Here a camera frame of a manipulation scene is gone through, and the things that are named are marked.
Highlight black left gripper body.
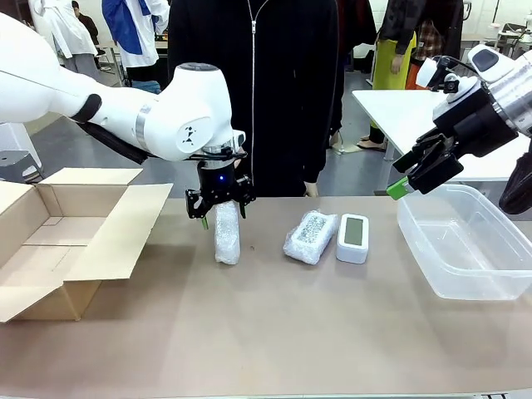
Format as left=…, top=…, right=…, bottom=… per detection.
left=197, top=160, right=239, bottom=204

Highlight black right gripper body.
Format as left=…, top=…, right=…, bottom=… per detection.
left=431, top=82, right=520, bottom=159

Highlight plain bubble-wrapped clock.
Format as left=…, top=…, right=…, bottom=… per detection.
left=214, top=201, right=242, bottom=266

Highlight bubble-wrapped clock with QR label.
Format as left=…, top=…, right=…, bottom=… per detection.
left=283, top=209, right=338, bottom=266

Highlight unwrapped white digital clock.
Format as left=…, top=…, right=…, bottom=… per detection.
left=335, top=213, right=370, bottom=264

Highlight person's left forearm black sleeve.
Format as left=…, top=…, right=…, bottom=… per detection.
left=303, top=93, right=346, bottom=185

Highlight white background table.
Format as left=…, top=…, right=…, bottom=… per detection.
left=352, top=89, right=532, bottom=184

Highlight tan paper scrap on floor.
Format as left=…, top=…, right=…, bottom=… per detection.
left=332, top=140, right=359, bottom=157

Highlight clear plastic bin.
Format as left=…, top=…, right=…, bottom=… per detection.
left=396, top=184, right=532, bottom=301

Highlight background desk with equipment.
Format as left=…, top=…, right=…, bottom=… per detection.
left=459, top=14, right=532, bottom=59

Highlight open brown cardboard box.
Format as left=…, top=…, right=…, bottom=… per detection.
left=0, top=168, right=175, bottom=324

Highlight person in plaid and orange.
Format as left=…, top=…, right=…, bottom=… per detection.
left=405, top=18, right=444, bottom=91

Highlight person in black zip hoodie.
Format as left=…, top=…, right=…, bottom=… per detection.
left=167, top=0, right=346, bottom=198

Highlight person with yellow apron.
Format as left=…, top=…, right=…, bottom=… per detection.
left=357, top=0, right=419, bottom=153

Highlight person in white blue coat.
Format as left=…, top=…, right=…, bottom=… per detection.
left=101, top=0, right=171, bottom=91

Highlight seated person in dark top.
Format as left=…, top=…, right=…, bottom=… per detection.
left=70, top=0, right=101, bottom=55

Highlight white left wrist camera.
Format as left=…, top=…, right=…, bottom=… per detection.
left=231, top=130, right=247, bottom=157

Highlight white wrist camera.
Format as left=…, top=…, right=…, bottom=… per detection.
left=231, top=130, right=247, bottom=157
left=415, top=56, right=487, bottom=105

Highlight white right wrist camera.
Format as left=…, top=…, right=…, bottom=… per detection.
left=415, top=56, right=487, bottom=105

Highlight black right arm cable sleeve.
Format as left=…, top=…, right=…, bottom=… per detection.
left=498, top=151, right=532, bottom=215

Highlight black arm cable sleeve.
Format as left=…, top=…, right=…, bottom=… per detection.
left=76, top=121, right=149, bottom=165
left=498, top=151, right=532, bottom=215

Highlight black left arm cable sleeve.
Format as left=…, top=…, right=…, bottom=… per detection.
left=76, top=121, right=149, bottom=165

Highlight grey background desk frame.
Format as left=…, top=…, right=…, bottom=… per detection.
left=97, top=40, right=130, bottom=86

